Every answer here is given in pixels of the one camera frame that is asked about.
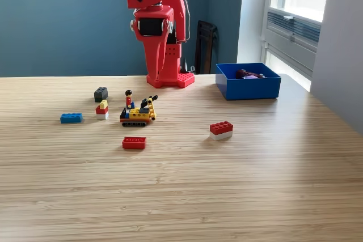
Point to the dark red toy car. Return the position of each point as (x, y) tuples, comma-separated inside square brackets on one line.
[(241, 73)]

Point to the toy figure red shirt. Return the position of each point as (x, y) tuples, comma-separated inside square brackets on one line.
[(128, 101)]

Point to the red on white brick stack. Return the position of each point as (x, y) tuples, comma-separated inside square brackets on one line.
[(221, 128)]

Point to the dark folded chair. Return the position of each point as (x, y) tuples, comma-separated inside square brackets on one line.
[(205, 49)]

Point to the red building brick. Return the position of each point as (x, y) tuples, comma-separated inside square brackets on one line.
[(134, 143)]

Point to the yellow red white brick stack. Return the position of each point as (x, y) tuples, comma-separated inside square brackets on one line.
[(102, 110)]

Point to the blue flat building brick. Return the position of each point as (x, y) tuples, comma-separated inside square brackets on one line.
[(71, 118)]

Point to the small yellow toy digger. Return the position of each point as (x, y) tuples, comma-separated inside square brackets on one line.
[(137, 114)]

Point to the black building brick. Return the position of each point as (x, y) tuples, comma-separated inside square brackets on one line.
[(100, 94)]

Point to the grey window vent unit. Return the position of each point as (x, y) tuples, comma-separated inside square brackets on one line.
[(292, 46)]

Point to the blue plastic bin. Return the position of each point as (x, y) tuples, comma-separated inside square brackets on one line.
[(251, 89)]

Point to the pink and purple brick stack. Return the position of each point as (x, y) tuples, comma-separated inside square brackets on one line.
[(250, 77)]

